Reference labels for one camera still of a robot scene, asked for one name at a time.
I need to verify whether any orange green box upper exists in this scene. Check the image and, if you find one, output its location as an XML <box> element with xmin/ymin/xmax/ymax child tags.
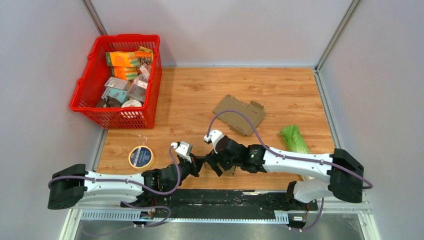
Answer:
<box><xmin>105</xmin><ymin>51</ymin><xmax>141</xmax><ymax>68</ymax></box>

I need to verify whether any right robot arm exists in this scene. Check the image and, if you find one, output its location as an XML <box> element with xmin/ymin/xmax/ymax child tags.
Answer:
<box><xmin>204</xmin><ymin>130</ymin><xmax>364</xmax><ymax>210</ymax></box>

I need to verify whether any colourful snack packet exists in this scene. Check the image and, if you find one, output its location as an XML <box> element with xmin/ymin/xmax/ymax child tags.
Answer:
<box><xmin>134</xmin><ymin>46</ymin><xmax>154</xmax><ymax>66</ymax></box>

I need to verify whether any orange green box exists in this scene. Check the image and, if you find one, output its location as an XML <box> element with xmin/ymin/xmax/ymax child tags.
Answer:
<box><xmin>105</xmin><ymin>51</ymin><xmax>141</xmax><ymax>68</ymax></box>
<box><xmin>111</xmin><ymin>66</ymin><xmax>139</xmax><ymax>81</ymax></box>

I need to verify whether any orange green box lower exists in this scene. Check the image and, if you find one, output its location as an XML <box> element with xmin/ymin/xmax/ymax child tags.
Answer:
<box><xmin>111</xmin><ymin>66</ymin><xmax>139</xmax><ymax>81</ymax></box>

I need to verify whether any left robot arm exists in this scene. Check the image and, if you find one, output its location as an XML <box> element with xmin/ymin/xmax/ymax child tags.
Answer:
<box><xmin>47</xmin><ymin>154</ymin><xmax>206</xmax><ymax>210</ymax></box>

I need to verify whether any cardboard box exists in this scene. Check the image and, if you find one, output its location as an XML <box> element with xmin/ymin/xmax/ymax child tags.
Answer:
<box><xmin>203</xmin><ymin>162</ymin><xmax>236</xmax><ymax>177</ymax></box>
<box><xmin>212</xmin><ymin>94</ymin><xmax>267</xmax><ymax>137</ymax></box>

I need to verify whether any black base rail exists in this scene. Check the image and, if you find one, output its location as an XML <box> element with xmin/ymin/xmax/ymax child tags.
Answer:
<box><xmin>79</xmin><ymin>188</ymin><xmax>319</xmax><ymax>229</ymax></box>

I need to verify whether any grey packet in basket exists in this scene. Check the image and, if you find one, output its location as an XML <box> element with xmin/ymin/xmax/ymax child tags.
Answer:
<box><xmin>104</xmin><ymin>76</ymin><xmax>131</xmax><ymax>91</ymax></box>

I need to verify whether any clear packet in basket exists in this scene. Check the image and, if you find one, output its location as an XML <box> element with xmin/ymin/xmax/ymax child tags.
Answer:
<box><xmin>127</xmin><ymin>75</ymin><xmax>149</xmax><ymax>103</ymax></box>

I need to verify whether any white tape roll in basket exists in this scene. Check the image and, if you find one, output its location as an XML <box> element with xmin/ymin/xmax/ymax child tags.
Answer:
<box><xmin>121</xmin><ymin>99</ymin><xmax>143</xmax><ymax>108</ymax></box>

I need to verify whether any green napa cabbage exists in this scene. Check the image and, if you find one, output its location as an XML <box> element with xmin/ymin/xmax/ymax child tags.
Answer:
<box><xmin>280</xmin><ymin>124</ymin><xmax>311</xmax><ymax>154</ymax></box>

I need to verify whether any red plastic shopping basket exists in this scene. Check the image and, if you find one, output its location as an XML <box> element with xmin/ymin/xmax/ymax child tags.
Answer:
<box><xmin>69</xmin><ymin>34</ymin><xmax>162</xmax><ymax>130</ymax></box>

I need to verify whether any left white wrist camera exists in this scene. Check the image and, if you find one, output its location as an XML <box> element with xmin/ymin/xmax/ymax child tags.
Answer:
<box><xmin>170</xmin><ymin>141</ymin><xmax>193</xmax><ymax>163</ymax></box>

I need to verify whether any teal box in basket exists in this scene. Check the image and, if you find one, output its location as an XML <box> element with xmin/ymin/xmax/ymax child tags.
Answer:
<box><xmin>101</xmin><ymin>87</ymin><xmax>129</xmax><ymax>104</ymax></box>

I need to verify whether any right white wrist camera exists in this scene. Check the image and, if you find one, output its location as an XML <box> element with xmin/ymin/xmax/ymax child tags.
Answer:
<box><xmin>203</xmin><ymin>129</ymin><xmax>224</xmax><ymax>154</ymax></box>

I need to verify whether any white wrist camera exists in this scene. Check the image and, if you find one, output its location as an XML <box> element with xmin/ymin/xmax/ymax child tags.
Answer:
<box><xmin>203</xmin><ymin>129</ymin><xmax>224</xmax><ymax>154</ymax></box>
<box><xmin>170</xmin><ymin>141</ymin><xmax>193</xmax><ymax>163</ymax></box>

